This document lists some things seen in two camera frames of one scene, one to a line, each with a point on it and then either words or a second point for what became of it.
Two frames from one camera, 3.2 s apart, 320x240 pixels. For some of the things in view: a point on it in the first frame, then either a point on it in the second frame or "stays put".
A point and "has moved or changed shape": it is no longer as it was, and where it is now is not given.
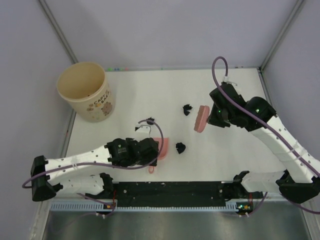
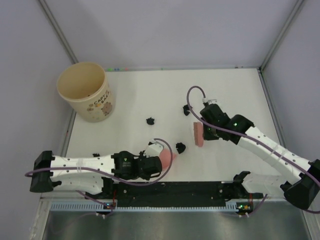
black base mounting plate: (173, 194) stays put
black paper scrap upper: (186, 107) stays put
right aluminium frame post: (295, 11) stays put
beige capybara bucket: (86, 86) stays put
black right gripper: (213, 120) to (207, 136)
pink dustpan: (165, 140) has moved or changed shape
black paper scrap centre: (180, 147) stays put
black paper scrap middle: (149, 122) stays put
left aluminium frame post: (58, 32) stays put
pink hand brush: (201, 118) has moved or changed shape
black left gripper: (148, 160) to (141, 155)
